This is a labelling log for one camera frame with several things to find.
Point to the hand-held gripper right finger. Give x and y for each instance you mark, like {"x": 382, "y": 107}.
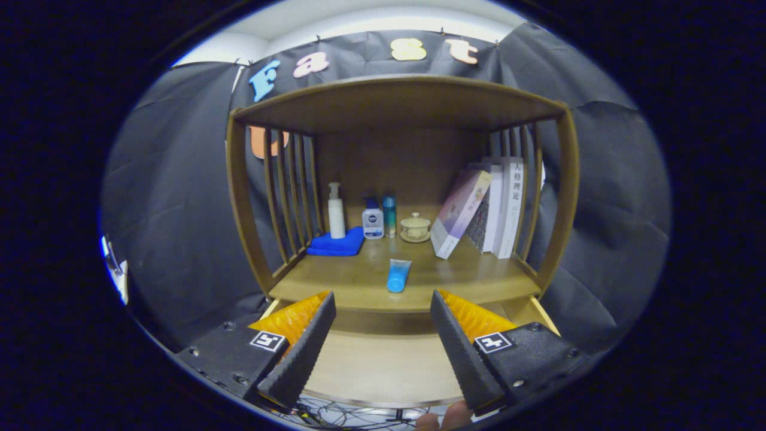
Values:
{"x": 464, "y": 359}

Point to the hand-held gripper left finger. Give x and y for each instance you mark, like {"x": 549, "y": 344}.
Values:
{"x": 302, "y": 356}

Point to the wooden drawer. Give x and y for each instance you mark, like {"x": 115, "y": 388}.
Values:
{"x": 383, "y": 365}

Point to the blue tube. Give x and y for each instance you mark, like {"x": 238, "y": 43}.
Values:
{"x": 398, "y": 275}

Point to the wooden countertop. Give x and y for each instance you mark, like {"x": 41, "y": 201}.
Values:
{"x": 467, "y": 275}

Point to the wooden cabinet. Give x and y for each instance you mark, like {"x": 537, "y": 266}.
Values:
{"x": 407, "y": 155}

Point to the folded blue cloth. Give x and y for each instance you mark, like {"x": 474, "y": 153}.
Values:
{"x": 335, "y": 244}

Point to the grey patterned book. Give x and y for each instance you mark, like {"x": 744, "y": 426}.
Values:
{"x": 488, "y": 230}

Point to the white pump bottle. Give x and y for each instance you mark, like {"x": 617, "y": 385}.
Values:
{"x": 336, "y": 221}

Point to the beige lidded teacup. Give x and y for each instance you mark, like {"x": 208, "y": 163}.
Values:
{"x": 415, "y": 228}

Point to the purple and white book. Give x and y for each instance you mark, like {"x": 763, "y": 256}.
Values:
{"x": 458, "y": 215}

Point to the white lotion bottle blue cap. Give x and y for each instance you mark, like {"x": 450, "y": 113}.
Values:
{"x": 373, "y": 226}

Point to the teal bottle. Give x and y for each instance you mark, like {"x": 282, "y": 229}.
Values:
{"x": 389, "y": 215}

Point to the black backdrop cloth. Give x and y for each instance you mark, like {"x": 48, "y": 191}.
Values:
{"x": 179, "y": 197}

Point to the white wall shelf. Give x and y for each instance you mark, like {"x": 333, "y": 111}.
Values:
{"x": 122, "y": 281}

